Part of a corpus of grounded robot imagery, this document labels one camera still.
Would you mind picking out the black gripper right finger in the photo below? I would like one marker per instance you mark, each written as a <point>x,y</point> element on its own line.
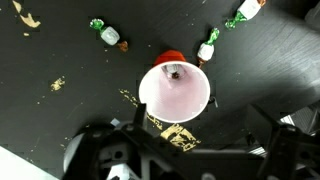
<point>290,156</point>

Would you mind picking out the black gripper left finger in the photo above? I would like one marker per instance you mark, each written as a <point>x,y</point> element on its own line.
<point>86,153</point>

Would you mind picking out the red plastic cup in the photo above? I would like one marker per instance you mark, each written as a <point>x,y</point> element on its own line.
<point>176,100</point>

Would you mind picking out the small yellow residue scrap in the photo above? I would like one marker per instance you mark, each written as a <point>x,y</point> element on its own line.
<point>57,84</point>

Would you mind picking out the large yellow residue patch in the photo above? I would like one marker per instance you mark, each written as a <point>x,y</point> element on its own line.
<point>176,135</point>

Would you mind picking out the crescent yellow residue scrap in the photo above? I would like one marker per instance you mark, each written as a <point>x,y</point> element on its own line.
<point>30,21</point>

